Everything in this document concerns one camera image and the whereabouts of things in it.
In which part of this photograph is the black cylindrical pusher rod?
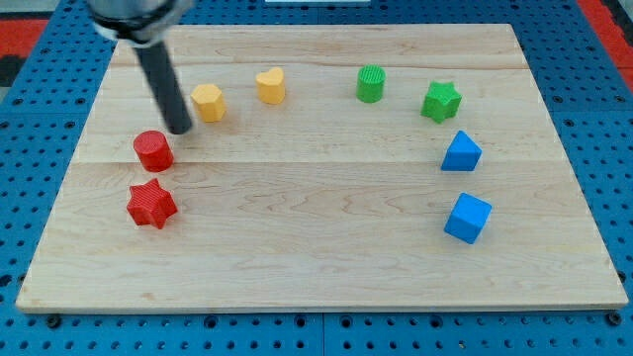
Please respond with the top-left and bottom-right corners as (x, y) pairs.
(135, 42), (192, 134)

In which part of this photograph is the yellow hexagon block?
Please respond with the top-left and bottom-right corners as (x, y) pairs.
(190, 84), (226, 123)

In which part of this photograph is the red cylinder block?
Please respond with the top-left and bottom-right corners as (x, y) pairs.
(133, 131), (174, 172)

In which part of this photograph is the yellow heart block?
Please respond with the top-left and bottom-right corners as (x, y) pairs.
(255, 67), (286, 105)

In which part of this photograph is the red star block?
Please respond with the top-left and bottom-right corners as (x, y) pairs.
(127, 178), (178, 229)

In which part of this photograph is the green cylinder block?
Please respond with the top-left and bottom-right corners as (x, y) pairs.
(356, 64), (386, 103)

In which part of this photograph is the wooden board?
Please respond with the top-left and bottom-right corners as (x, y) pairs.
(16, 24), (628, 314)

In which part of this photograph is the green star block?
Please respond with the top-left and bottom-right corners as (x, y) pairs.
(420, 81), (462, 124)

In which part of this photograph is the blue triangle block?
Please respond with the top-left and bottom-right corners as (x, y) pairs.
(440, 131), (483, 171)

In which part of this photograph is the blue cube block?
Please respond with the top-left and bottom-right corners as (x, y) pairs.
(444, 192), (493, 244)

